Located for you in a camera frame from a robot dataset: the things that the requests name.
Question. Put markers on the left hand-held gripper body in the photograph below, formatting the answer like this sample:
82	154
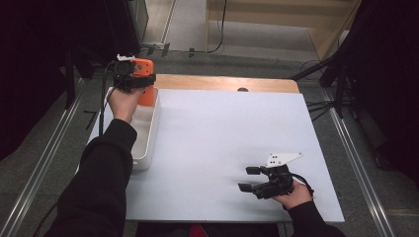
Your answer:
123	69

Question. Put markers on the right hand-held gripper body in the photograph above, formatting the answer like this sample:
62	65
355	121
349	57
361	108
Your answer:
278	181

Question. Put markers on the orange phone case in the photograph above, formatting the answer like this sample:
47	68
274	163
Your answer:
144	67

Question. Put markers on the white rectangular plastic bin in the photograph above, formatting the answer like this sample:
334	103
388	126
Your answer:
145	131

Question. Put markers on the person's right hand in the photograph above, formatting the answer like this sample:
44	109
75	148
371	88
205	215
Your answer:
296	197

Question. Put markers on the person's left hand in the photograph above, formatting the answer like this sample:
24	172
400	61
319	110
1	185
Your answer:
123	103

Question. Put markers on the black cabinet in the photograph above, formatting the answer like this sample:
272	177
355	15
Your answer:
122	29

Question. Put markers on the person's dark clothing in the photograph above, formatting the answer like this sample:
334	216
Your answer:
230	230

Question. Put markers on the white board sheet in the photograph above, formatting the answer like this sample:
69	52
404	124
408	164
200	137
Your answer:
214	131

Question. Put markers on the black metal stand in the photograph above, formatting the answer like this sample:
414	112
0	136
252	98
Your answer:
340	92
69	85

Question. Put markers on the red cloth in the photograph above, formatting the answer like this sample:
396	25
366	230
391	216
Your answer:
197	231

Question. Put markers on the wooden table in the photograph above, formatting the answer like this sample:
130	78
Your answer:
214	81

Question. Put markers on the dark round table grommet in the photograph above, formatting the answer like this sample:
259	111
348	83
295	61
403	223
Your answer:
242	89

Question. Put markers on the dark curtain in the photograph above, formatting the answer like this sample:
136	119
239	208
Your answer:
29	65
388	82

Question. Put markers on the light wooden shelf unit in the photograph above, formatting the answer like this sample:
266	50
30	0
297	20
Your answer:
280	16

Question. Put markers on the metal floor rail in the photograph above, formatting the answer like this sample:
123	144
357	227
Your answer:
355	164
39	174

